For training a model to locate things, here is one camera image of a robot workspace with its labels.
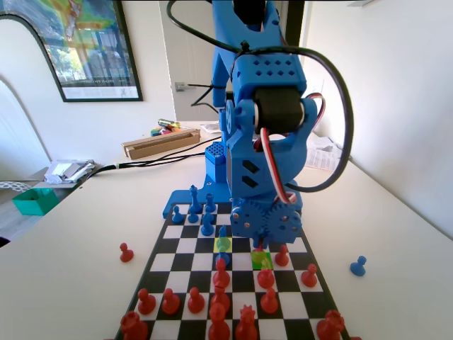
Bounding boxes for red chess pawn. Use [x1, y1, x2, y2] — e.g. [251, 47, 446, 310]
[275, 244, 290, 268]
[301, 263, 319, 289]
[161, 288, 181, 316]
[137, 288, 157, 316]
[260, 287, 280, 315]
[119, 242, 135, 264]
[187, 286, 206, 315]

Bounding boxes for blue chess king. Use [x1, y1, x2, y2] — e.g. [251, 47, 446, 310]
[188, 184, 200, 215]

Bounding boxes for red chess queen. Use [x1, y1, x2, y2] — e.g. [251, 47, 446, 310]
[234, 304, 258, 340]

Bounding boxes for printed paper sheet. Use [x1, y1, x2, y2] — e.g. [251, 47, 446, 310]
[306, 147, 341, 171]

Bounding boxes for white paper sheets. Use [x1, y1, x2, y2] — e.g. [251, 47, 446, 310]
[306, 133, 352, 171]

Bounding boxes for black white chessboard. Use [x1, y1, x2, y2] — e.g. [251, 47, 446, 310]
[115, 202, 351, 340]

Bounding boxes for long cardboard box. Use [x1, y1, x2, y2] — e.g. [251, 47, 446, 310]
[121, 127, 202, 161]

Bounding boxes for colourful marker set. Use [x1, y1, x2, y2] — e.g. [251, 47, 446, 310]
[149, 126, 180, 138]

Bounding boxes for grey paper pile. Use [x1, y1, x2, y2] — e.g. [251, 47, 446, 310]
[42, 158, 97, 185]

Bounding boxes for framed map poster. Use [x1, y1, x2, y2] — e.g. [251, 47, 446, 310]
[33, 0, 144, 103]

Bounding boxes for green plastic box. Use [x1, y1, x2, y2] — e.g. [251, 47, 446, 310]
[11, 186, 60, 217]

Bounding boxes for white perforated bowl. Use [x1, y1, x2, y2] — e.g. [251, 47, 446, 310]
[0, 179, 28, 195]

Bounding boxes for white arched panel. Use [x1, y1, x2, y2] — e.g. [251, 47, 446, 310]
[0, 13, 65, 107]

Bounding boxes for red white servo wires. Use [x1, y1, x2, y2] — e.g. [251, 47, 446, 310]
[259, 92, 328, 206]

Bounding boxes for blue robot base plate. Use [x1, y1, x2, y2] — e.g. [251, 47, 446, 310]
[161, 176, 304, 220]

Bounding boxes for black camera cable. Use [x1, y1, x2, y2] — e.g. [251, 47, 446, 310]
[166, 0, 355, 194]

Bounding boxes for black table cable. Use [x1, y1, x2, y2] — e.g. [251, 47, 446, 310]
[116, 150, 208, 169]
[83, 140, 222, 180]

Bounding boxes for silver door handle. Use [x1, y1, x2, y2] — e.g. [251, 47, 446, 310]
[174, 81, 215, 93]

